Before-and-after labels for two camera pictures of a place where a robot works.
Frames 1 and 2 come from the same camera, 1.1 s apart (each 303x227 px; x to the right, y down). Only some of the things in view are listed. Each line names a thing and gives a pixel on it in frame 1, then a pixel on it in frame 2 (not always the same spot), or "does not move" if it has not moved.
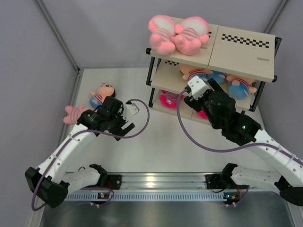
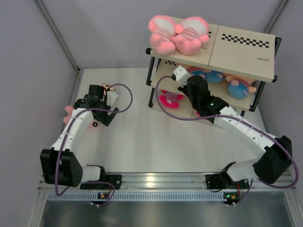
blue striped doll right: x=239 y=87 does not move
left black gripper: x=118 y=131 → x=105 y=119
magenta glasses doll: x=169 y=99 does not move
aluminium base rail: x=164 y=187 does not move
